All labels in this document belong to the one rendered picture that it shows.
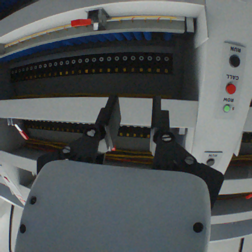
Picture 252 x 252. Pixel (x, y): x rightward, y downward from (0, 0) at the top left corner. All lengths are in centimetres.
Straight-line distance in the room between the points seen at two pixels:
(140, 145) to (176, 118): 30
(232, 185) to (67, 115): 41
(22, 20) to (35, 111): 19
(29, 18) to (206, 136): 38
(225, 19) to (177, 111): 17
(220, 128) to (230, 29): 16
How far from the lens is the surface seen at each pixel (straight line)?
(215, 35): 25
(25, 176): 79
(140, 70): 40
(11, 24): 36
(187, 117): 27
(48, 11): 30
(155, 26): 28
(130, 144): 56
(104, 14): 27
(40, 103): 35
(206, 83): 25
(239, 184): 45
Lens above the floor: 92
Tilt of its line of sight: 31 degrees up
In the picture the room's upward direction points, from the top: 177 degrees clockwise
